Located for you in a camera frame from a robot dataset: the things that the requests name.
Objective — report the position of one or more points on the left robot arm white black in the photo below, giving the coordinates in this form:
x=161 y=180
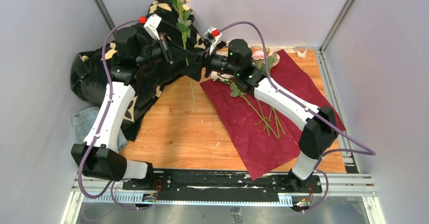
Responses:
x=96 y=157

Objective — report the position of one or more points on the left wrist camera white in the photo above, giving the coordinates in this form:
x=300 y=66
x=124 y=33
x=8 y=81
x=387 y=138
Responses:
x=151 y=26

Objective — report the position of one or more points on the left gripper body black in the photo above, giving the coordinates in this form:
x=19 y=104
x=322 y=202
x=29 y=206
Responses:
x=168 y=50

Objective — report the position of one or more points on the aluminium frame rail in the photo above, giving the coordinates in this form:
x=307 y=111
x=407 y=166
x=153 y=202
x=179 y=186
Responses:
x=333 y=185

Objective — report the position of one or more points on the dark red wrapping paper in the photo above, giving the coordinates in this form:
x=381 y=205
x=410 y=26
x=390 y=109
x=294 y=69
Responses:
x=264 y=139

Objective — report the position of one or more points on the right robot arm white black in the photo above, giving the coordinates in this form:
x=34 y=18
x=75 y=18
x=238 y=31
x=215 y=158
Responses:
x=318 y=124

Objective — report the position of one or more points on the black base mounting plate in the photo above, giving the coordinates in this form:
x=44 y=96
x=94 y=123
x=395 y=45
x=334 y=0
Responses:
x=222 y=186

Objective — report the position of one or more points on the cream ribbon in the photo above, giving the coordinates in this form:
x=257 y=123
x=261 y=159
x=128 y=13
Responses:
x=257 y=50

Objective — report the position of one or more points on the black blanket cream flowers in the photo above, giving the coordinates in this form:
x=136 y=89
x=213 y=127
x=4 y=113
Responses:
x=88 y=78

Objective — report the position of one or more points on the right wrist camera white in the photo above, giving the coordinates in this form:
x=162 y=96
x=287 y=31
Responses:
x=213 y=35

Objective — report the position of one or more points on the pink fake flower stem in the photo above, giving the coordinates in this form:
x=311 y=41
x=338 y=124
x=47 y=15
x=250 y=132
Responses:
x=183 y=23
x=272 y=61

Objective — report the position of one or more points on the light blue denim cloth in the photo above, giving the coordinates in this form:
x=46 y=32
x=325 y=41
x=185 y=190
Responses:
x=83 y=122

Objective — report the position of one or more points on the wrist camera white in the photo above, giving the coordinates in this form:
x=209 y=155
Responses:
x=151 y=26
x=213 y=35

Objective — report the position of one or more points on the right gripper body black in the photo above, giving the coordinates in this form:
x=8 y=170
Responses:
x=207 y=61

